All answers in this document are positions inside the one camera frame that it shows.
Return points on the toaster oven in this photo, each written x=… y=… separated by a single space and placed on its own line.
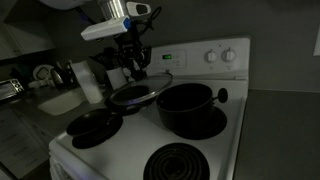
x=10 y=88

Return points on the white electric stove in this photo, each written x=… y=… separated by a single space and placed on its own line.
x=222 y=63

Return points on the white paper towel roll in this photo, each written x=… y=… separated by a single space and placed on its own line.
x=87 y=81

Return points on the white kitchen sink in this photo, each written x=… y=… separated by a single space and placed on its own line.
x=63 y=102

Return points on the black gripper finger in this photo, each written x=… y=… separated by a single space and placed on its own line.
x=145 y=56
x=137 y=73

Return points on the front coil burner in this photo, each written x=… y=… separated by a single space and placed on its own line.
x=177 y=161

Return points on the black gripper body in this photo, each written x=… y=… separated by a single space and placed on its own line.
x=129 y=45

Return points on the white kettle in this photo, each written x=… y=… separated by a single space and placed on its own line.
x=42 y=76

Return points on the black frying pan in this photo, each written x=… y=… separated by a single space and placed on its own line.
x=90 y=122

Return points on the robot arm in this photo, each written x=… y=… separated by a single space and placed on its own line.
x=142 y=25

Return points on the white utensil crock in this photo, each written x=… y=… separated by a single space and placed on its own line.
x=116 y=77

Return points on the glass pot lid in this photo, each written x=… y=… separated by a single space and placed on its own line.
x=140 y=91

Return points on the black cooking pot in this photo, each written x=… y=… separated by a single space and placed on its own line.
x=187 y=108

